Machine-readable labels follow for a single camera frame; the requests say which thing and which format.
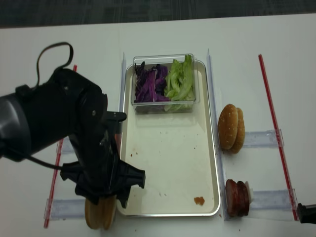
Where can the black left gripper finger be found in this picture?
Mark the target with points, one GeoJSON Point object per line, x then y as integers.
{"type": "Point", "coordinates": [74, 172]}
{"type": "Point", "coordinates": [123, 177]}

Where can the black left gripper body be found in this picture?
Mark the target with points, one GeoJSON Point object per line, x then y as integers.
{"type": "Point", "coordinates": [70, 105]}

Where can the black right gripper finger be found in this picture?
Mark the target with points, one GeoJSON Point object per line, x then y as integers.
{"type": "Point", "coordinates": [306, 213]}

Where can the bun slice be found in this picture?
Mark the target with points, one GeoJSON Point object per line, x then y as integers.
{"type": "Point", "coordinates": [92, 215]}
{"type": "Point", "coordinates": [109, 209]}

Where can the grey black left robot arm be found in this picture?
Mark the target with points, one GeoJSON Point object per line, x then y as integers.
{"type": "Point", "coordinates": [14, 135]}

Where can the rear brown meat patty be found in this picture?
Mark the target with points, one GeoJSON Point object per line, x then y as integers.
{"type": "Point", "coordinates": [246, 198]}

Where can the middle brown meat patty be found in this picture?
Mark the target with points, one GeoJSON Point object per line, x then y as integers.
{"type": "Point", "coordinates": [241, 198]}

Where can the green lettuce leaves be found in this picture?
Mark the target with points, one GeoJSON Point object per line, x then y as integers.
{"type": "Point", "coordinates": [179, 85]}

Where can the lower left clear holder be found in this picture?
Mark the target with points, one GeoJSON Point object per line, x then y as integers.
{"type": "Point", "coordinates": [56, 209]}

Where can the clear holder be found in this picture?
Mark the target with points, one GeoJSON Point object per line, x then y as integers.
{"type": "Point", "coordinates": [56, 209]}
{"type": "Point", "coordinates": [264, 139]}
{"type": "Point", "coordinates": [64, 146]}
{"type": "Point", "coordinates": [271, 200]}

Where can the lower right clear holder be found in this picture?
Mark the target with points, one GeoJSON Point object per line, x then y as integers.
{"type": "Point", "coordinates": [271, 200]}

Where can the upper left clear holder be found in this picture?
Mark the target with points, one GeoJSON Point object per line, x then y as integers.
{"type": "Point", "coordinates": [64, 146]}

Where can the cream rectangular metal tray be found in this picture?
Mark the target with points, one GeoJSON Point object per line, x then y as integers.
{"type": "Point", "coordinates": [176, 151]}

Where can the white pusher block right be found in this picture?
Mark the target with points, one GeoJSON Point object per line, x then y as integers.
{"type": "Point", "coordinates": [250, 191]}

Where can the orange food scrap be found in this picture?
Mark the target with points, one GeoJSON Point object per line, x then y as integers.
{"type": "Point", "coordinates": [199, 201]}

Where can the purple cabbage leaves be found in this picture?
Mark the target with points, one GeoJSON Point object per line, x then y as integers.
{"type": "Point", "coordinates": [150, 84]}

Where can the upper right clear holder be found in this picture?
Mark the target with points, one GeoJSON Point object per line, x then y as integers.
{"type": "Point", "coordinates": [264, 139]}

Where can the clear plastic salad box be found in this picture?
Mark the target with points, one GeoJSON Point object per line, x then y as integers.
{"type": "Point", "coordinates": [165, 60]}

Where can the rear sesame top bun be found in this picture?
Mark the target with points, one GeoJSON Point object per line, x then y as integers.
{"type": "Point", "coordinates": [239, 141]}

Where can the left red rail strip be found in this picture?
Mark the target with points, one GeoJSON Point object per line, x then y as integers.
{"type": "Point", "coordinates": [52, 187]}

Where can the red rail strip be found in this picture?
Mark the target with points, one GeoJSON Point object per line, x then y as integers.
{"type": "Point", "coordinates": [276, 126]}
{"type": "Point", "coordinates": [52, 187]}

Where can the right red rail strip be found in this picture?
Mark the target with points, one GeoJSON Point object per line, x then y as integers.
{"type": "Point", "coordinates": [276, 126]}

